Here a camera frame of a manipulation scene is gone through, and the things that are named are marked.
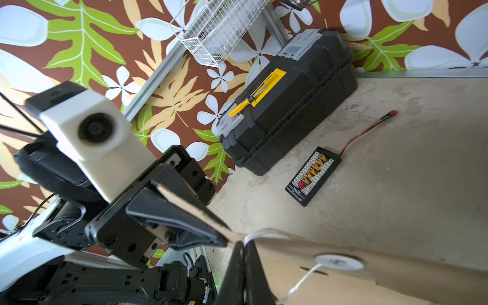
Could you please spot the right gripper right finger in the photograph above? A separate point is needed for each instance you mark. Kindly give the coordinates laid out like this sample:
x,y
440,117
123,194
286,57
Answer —
x,y
256,291

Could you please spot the black yellow toolbox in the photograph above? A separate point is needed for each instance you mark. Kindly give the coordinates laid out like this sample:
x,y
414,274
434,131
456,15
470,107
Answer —
x,y
303,84

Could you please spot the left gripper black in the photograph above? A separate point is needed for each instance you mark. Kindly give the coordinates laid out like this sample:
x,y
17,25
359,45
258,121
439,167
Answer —
x,y
141,219

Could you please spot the white wire basket left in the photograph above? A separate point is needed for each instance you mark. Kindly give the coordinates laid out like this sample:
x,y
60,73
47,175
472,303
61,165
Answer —
x,y
215,28

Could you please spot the black wire basket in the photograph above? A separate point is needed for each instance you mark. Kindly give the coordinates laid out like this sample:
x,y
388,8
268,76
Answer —
x,y
299,4

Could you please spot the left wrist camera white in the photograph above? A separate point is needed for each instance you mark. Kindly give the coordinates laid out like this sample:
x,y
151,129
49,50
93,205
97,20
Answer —
x,y
93,133

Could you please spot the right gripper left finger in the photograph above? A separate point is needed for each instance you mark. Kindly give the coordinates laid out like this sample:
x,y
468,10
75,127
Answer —
x,y
232,288

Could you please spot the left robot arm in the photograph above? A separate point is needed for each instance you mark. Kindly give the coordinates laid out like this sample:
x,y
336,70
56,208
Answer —
x,y
93,244

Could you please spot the black charging board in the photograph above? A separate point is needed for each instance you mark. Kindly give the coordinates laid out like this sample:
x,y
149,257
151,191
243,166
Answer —
x,y
312,175

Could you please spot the brown kraft file bag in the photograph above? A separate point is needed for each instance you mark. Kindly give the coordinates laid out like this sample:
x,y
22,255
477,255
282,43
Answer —
x,y
300,271

